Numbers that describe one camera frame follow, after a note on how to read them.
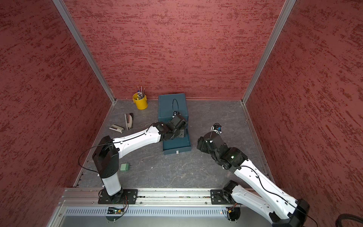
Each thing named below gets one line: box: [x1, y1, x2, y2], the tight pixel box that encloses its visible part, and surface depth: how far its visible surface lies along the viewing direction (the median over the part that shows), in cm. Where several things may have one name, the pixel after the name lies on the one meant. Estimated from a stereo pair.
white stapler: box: [109, 123, 125, 134], surface depth 102 cm
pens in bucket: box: [137, 85, 146, 100], surface depth 112 cm
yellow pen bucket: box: [132, 92, 148, 110], surface depth 112 cm
